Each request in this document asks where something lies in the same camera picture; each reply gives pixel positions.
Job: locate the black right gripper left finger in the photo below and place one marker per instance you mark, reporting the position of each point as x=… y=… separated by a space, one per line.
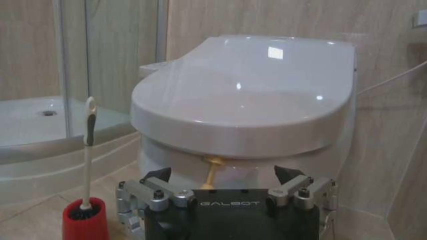
x=157 y=183

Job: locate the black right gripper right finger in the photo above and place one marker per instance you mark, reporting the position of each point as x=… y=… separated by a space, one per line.
x=294 y=183

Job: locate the white toilet bowl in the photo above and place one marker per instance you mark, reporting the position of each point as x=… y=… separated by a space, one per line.
x=187 y=160

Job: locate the white grey toilet brush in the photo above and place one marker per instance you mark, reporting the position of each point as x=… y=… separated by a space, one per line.
x=90 y=155

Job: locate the red toilet brush holder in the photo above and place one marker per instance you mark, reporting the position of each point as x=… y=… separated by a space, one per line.
x=87 y=225

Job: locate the white toilet lid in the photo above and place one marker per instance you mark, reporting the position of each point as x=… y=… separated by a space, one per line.
x=241 y=100

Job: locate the white shower tray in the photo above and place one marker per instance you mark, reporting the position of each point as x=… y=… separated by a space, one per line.
x=30 y=140

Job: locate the metal shower drain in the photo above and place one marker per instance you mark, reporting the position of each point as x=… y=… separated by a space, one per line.
x=50 y=112

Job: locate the glass shower enclosure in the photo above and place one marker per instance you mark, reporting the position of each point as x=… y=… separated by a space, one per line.
x=114 y=50

